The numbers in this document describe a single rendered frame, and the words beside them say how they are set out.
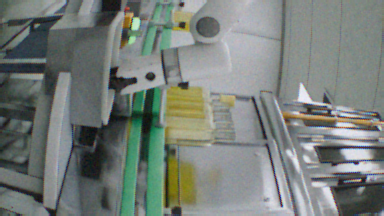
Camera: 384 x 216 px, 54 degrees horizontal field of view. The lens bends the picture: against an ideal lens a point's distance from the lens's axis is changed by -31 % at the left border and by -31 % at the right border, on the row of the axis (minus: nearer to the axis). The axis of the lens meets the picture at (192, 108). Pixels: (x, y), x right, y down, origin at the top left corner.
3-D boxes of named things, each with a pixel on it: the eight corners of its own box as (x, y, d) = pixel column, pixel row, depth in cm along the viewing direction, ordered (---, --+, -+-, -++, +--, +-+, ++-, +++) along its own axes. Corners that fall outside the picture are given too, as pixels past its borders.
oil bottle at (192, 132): (129, 141, 129) (215, 149, 130) (130, 120, 127) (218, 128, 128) (131, 131, 134) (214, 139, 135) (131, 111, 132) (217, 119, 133)
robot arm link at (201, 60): (221, 8, 100) (219, 8, 110) (171, 15, 101) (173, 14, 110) (236, 76, 103) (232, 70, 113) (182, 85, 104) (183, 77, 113)
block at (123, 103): (104, 115, 120) (131, 118, 120) (106, 78, 116) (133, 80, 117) (106, 109, 123) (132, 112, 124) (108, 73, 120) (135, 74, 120)
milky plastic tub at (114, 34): (72, 125, 100) (106, 129, 101) (78, 26, 92) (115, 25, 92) (83, 95, 116) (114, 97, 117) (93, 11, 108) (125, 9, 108)
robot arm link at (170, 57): (182, 90, 103) (168, 92, 104) (182, 75, 112) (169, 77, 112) (176, 54, 101) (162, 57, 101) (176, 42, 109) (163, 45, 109)
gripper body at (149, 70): (173, 91, 104) (119, 101, 104) (173, 74, 113) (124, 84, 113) (166, 56, 101) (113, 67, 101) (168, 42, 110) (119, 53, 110)
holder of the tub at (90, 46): (71, 145, 103) (101, 150, 103) (76, 27, 92) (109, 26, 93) (81, 115, 118) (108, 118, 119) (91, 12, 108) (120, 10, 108)
